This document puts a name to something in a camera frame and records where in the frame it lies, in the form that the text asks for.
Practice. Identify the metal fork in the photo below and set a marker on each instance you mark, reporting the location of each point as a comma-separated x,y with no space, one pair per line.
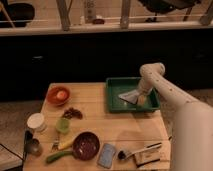
56,142

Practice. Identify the black office chair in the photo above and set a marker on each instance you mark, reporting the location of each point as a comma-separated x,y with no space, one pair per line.
166,6

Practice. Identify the green cucumber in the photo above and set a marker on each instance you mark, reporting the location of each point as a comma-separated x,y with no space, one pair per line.
52,158

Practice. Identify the brown wooden block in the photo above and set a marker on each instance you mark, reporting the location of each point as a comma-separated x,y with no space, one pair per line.
146,157

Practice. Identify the orange bowl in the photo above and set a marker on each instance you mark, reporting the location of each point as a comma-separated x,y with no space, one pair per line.
51,96

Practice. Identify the dark chair left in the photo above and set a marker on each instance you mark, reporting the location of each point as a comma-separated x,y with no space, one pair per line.
20,13

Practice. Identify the green plastic tray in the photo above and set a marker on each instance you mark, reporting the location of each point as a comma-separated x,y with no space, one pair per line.
117,85

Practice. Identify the white cup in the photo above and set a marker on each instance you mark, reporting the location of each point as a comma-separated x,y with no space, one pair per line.
36,122

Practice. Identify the yellow banana piece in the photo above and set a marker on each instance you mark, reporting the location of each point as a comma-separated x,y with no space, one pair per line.
65,144

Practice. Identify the grey towel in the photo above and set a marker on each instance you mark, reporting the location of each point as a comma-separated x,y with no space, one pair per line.
130,96

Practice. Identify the egg in bowl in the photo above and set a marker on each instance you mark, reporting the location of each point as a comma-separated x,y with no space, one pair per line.
61,95

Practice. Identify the small green cup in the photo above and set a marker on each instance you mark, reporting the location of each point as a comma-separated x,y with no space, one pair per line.
62,125

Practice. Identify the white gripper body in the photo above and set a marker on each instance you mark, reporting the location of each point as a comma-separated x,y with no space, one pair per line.
144,87

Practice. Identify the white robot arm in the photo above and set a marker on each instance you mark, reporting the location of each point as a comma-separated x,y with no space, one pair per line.
192,136

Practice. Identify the dark red bowl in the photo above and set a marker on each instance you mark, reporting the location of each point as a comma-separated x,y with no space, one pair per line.
86,146

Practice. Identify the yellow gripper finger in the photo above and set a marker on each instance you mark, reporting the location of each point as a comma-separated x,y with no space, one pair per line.
141,100

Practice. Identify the blue sponge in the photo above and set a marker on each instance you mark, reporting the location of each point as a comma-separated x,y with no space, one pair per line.
106,155

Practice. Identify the brown dried fruit pile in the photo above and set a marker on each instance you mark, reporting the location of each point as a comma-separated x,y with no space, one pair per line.
71,112

